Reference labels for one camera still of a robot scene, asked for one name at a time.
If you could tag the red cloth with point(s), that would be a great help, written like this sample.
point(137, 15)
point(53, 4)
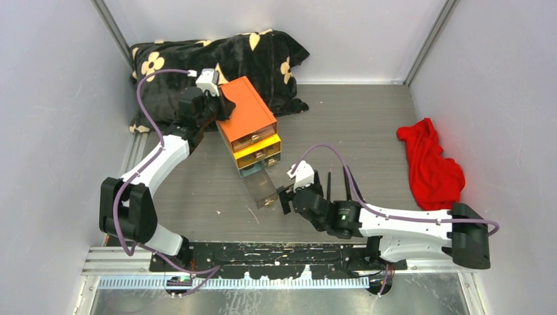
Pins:
point(435, 181)

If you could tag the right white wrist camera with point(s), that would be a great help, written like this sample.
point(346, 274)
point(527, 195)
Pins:
point(302, 176)

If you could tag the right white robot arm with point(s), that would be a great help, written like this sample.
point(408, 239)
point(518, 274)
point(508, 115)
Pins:
point(459, 233)

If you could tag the orange drawer organizer box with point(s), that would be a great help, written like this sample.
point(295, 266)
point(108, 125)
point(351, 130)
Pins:
point(251, 132)

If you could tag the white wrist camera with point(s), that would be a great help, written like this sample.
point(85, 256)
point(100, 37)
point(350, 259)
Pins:
point(302, 176)
point(206, 80)

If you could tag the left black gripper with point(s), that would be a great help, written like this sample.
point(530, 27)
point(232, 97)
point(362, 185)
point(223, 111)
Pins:
point(225, 107)

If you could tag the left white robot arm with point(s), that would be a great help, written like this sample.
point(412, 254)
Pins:
point(126, 203)

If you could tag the clear drawer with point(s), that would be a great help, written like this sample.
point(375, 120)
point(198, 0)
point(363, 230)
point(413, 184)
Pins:
point(260, 187)

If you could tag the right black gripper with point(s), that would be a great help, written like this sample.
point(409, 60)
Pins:
point(284, 196)

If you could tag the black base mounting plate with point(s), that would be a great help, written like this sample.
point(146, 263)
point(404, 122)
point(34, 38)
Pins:
point(277, 261)

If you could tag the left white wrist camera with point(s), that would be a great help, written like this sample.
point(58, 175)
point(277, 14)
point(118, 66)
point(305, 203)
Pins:
point(206, 80)

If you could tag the black floral blanket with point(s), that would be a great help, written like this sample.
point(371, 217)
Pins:
point(266, 58)

